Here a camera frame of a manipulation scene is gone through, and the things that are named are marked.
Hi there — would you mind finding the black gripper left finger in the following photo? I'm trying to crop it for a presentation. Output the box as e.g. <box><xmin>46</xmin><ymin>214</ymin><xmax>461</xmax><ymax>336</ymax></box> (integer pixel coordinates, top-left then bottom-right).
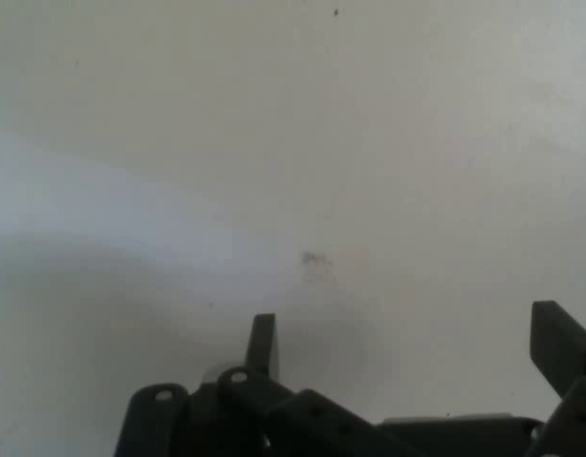
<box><xmin>112</xmin><ymin>312</ymin><xmax>418</xmax><ymax>457</ymax></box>

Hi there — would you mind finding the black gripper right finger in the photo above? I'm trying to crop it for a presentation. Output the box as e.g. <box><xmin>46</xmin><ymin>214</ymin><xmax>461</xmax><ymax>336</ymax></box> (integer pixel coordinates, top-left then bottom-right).
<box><xmin>525</xmin><ymin>300</ymin><xmax>586</xmax><ymax>457</ymax></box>

